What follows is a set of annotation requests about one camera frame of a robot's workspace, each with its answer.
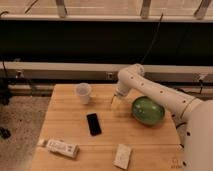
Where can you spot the white plastic cup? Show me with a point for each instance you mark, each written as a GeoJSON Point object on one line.
{"type": "Point", "coordinates": [83, 92]}

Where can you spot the black smartphone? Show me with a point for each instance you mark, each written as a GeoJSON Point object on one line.
{"type": "Point", "coordinates": [94, 125]}

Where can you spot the green bowl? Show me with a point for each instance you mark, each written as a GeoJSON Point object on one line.
{"type": "Point", "coordinates": [146, 111]}

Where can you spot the white toothpaste box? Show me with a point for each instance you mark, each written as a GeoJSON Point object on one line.
{"type": "Point", "coordinates": [60, 147]}

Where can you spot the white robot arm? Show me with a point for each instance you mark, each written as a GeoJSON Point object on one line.
{"type": "Point", "coordinates": [197, 113]}

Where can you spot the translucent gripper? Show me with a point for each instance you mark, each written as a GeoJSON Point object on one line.
{"type": "Point", "coordinates": [115, 101]}

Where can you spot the black object on floor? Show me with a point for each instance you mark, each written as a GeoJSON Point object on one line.
{"type": "Point", "coordinates": [4, 133]}

